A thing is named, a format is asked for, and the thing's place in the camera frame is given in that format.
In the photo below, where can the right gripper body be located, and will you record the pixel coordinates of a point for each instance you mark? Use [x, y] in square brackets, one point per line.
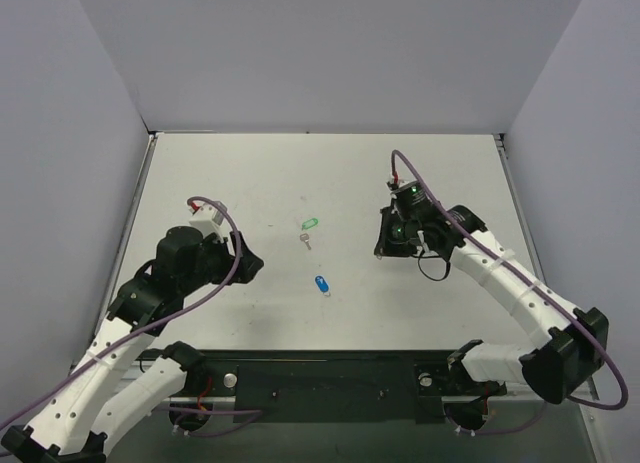
[392, 233]

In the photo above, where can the silver key on table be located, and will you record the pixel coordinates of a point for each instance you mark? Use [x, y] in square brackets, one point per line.
[305, 239]

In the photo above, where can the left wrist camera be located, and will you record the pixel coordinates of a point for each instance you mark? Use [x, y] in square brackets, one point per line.
[207, 218]

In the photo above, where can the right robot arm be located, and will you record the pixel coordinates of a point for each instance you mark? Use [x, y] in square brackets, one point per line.
[560, 355]

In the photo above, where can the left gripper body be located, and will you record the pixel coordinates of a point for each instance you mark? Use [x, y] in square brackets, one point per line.
[236, 258]

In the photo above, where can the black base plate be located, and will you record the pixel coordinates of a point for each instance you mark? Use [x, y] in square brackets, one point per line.
[306, 386]

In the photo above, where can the blue key tag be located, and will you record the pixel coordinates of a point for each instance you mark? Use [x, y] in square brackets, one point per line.
[322, 284]

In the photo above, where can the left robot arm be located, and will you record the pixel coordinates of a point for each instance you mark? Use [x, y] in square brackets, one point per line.
[84, 420]

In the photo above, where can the green key tag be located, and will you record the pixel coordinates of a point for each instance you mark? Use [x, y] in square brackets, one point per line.
[310, 223]

